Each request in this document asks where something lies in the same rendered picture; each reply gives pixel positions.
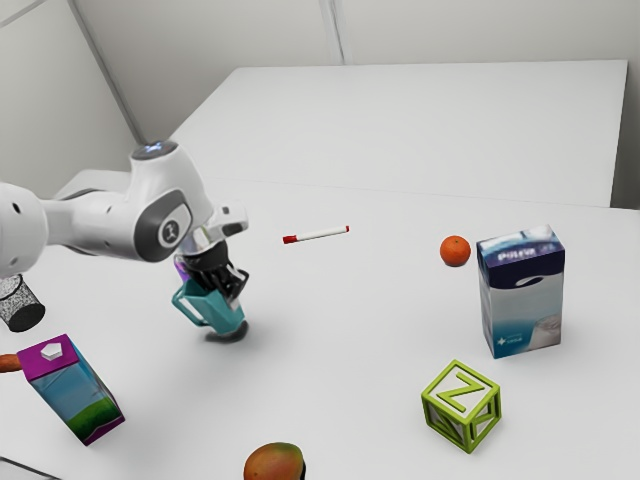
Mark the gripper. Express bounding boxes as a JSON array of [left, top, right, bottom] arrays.
[[179, 239, 251, 312]]

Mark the teal faceted mug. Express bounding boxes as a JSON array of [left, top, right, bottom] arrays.
[[171, 255, 248, 335]]

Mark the white marker with red cap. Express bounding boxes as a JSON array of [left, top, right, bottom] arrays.
[[282, 225, 351, 246]]

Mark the red-green mango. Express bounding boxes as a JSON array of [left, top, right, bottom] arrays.
[[243, 441, 305, 480]]

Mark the purple-topped landscape print carton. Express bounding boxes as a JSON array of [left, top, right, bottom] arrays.
[[16, 333, 126, 446]]

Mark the orange fruit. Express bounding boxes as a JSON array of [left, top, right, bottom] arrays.
[[439, 234, 472, 268]]

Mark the black mesh pen holder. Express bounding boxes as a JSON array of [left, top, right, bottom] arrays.
[[0, 273, 47, 333]]

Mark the green letter block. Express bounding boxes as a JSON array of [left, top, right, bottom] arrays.
[[420, 358, 503, 455]]

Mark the blue and white carton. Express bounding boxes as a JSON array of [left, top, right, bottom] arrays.
[[475, 223, 567, 360]]

